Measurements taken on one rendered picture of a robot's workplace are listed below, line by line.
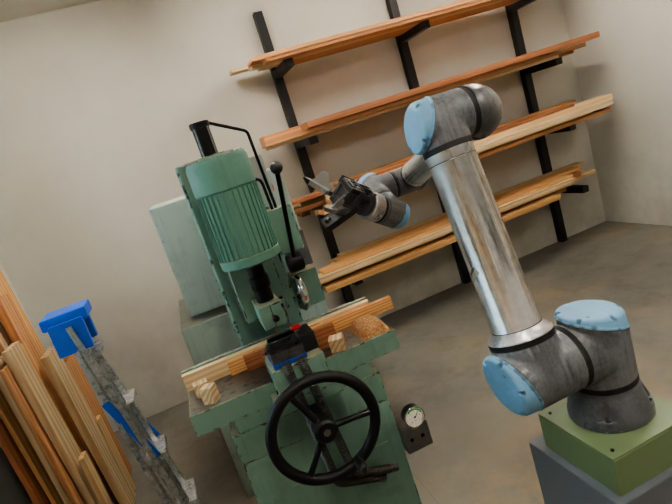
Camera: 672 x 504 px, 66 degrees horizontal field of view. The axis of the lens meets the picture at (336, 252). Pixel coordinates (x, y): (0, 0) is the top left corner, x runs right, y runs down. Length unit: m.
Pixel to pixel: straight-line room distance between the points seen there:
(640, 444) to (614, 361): 0.18
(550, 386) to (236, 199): 0.88
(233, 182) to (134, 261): 2.43
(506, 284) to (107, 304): 3.07
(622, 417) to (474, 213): 0.57
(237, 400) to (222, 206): 0.51
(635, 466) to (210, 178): 1.20
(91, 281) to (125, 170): 0.77
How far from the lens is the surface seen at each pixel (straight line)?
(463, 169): 1.17
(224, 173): 1.41
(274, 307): 1.51
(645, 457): 1.39
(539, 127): 4.10
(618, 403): 1.38
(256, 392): 1.45
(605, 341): 1.30
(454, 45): 4.47
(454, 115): 1.19
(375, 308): 1.64
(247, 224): 1.43
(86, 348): 2.13
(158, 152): 3.75
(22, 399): 2.58
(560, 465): 1.48
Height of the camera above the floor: 1.47
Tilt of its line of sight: 12 degrees down
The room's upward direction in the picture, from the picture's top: 18 degrees counter-clockwise
